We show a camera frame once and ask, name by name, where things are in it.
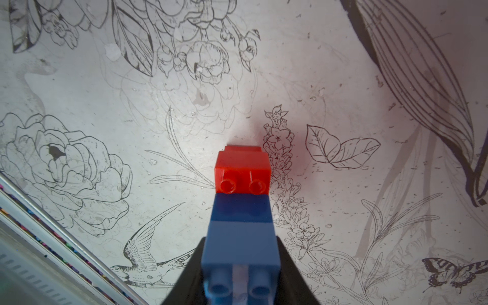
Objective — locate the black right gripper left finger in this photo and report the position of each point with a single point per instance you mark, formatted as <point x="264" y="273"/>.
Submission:
<point x="189" y="288"/>

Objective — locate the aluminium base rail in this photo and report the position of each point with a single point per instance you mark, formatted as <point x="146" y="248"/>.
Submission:
<point x="68" y="256"/>

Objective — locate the long red lego brick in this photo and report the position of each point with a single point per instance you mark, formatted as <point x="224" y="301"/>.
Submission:
<point x="242" y="170"/>

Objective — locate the long blue lego brick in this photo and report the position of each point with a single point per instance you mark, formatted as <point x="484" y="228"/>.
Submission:
<point x="237" y="253"/>

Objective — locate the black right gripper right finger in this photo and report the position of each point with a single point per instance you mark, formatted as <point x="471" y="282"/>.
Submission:
<point x="292" y="288"/>

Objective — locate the small blue lego brick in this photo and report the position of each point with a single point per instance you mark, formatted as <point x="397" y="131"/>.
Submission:
<point x="241" y="208"/>

